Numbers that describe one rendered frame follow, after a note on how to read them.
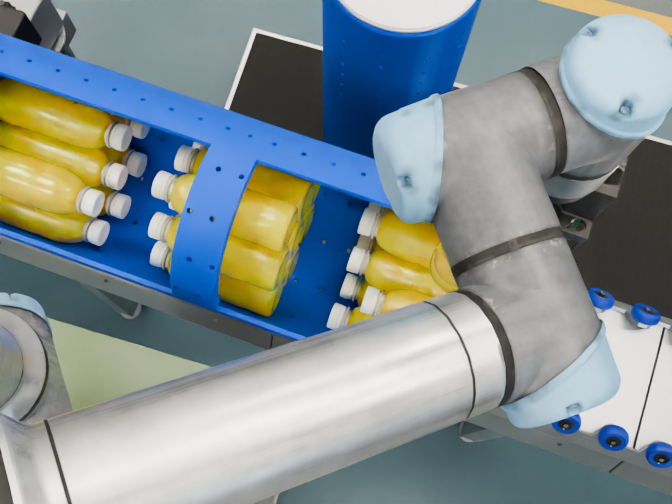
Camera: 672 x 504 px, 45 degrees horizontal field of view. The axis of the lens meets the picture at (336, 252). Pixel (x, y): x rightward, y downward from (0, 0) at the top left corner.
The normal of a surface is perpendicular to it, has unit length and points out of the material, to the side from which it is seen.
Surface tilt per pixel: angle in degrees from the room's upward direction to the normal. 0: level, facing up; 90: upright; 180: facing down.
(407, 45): 90
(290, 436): 25
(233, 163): 14
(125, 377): 4
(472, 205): 30
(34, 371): 54
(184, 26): 0
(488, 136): 7
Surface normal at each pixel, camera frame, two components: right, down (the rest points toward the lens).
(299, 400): 0.29, -0.37
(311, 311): 0.20, -0.73
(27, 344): 0.74, -0.43
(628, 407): 0.01, -0.25
